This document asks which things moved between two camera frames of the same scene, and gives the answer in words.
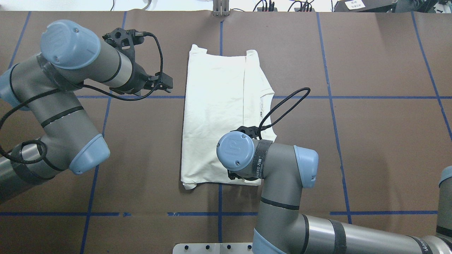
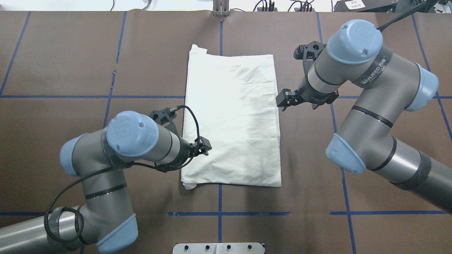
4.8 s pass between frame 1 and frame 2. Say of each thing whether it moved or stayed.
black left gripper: moved
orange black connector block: stayed
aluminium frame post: stayed
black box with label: stayed
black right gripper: moved
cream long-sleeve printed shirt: stayed
